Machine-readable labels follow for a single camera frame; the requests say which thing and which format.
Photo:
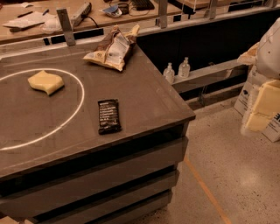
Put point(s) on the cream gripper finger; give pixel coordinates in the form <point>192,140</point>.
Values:
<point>257,122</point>
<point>268,99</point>

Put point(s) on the white papers on desk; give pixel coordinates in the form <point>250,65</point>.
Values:
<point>35,18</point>

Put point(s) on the brown chip bag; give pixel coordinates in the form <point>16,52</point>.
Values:
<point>114,49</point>

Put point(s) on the grey power strip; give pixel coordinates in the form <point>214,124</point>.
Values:
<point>81,13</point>

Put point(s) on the clear sanitizer bottle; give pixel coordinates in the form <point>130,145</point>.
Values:
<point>184,69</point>
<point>169,73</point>

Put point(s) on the clear sanitizer bottle right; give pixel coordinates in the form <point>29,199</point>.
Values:
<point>184,69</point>

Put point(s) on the black snack bar wrapper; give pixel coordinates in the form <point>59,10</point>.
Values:
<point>109,121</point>

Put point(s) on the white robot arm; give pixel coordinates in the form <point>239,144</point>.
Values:
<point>265,54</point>

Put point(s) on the black keyboard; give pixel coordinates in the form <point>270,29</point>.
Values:
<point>143,5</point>

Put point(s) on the blue white mask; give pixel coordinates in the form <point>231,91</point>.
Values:
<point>113,11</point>

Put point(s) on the grey drawer cabinet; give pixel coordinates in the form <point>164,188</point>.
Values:
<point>111,179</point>

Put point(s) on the white corovan cardboard box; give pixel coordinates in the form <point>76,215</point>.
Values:
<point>246,101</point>

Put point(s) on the clear sanitizer bottle left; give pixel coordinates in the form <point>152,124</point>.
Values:
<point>169,73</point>

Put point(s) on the metal railing post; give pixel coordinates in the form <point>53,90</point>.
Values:
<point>162,12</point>

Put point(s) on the grey metal bracket post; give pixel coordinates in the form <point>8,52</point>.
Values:
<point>66,26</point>

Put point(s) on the yellow sponge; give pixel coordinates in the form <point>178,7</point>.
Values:
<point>46,82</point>

